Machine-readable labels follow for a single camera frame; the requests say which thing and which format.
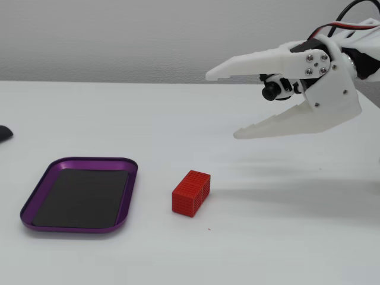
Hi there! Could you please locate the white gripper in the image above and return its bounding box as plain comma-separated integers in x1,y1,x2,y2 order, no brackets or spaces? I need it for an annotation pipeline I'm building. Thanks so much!
205,17,380,140

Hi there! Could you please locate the red lattice block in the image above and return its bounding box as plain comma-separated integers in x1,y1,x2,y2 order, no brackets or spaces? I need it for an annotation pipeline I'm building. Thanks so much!
172,170,212,219

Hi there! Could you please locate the purple metal tray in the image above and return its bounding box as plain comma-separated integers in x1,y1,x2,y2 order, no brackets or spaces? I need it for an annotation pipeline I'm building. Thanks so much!
20,156,139,235

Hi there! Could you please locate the black rounded object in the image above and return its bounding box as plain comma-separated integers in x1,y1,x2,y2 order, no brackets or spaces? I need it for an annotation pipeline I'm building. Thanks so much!
0,125,14,143

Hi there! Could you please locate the small black gripper camera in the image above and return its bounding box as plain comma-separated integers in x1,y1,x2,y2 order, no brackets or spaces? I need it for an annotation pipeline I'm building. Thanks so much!
259,72,306,102

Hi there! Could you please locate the red white black servo cable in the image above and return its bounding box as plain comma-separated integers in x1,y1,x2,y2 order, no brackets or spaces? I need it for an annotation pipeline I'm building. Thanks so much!
307,20,380,39

